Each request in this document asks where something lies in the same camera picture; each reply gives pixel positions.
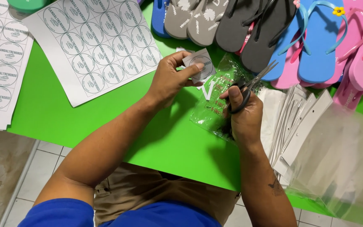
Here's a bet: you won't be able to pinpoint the person's left hand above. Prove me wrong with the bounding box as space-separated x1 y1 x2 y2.
146 50 205 110

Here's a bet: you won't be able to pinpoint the person's right hand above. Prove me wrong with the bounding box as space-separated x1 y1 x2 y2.
221 86 264 145

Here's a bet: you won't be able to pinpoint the black-handled scissors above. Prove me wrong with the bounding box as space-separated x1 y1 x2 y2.
227 60 278 115

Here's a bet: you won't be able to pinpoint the cut square label sticker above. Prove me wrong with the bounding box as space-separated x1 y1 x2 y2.
182 48 217 84

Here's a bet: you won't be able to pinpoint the clear red-printed plastic bag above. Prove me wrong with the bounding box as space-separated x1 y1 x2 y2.
190 53 264 142

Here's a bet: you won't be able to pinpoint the grey white-print sandal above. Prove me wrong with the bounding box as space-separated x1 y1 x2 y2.
187 0 229 47
164 0 201 40

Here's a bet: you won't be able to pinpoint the plain blue sandal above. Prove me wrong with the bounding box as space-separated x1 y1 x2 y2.
151 0 173 39

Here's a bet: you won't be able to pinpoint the blue sandal pink flower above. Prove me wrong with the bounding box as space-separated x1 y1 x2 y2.
261 0 309 82

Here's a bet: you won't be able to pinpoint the dark grey sandal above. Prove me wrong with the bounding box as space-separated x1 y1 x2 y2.
215 0 265 53
240 0 297 74

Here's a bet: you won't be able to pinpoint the red-print pink sandal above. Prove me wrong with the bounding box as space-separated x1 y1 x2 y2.
234 21 255 57

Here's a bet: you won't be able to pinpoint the round label sticker sheet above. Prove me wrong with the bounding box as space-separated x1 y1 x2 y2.
22 0 163 108

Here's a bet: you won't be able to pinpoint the pile of clear header bags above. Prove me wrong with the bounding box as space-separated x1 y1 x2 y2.
267 84 363 226

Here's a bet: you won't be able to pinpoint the blue sandal yellow flower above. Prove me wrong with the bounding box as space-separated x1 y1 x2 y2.
297 0 348 84

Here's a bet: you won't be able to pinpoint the person's khaki trousers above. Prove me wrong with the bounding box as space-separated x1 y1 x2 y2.
93 162 241 226

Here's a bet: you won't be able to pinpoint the person's blue shirt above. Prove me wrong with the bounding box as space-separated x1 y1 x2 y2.
18 198 223 227

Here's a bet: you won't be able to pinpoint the green round container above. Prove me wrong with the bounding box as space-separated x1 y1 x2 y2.
7 0 51 14

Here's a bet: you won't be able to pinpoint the stack of label sticker sheets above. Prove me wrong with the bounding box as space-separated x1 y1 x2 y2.
0 0 35 131

